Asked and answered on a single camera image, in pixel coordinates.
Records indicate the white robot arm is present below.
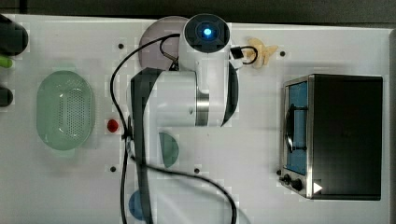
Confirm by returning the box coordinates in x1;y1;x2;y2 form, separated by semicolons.
129;14;239;224

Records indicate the pale pink plate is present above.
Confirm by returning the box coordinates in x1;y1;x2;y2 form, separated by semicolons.
138;16;188;70

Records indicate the green mug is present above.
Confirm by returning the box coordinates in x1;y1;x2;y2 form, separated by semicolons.
160;133;179;168

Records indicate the peeled toy banana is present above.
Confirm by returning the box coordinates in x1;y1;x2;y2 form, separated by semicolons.
242;37;278;69

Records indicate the blue cup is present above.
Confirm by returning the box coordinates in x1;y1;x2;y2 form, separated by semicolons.
128;190;144;221

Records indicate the green perforated colander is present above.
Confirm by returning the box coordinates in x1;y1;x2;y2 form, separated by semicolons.
36;70;94;152

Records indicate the black toaster oven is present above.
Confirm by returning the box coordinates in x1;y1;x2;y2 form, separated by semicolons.
276;74;383;201

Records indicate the small black round object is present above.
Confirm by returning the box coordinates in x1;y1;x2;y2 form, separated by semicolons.
0;87;13;107

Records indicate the black cylinder container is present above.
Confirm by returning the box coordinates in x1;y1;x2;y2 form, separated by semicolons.
0;15;29;56

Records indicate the green toy fruit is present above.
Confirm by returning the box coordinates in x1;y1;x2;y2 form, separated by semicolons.
0;56;13;68

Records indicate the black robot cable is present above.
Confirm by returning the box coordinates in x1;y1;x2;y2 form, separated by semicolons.
109;33;238;224

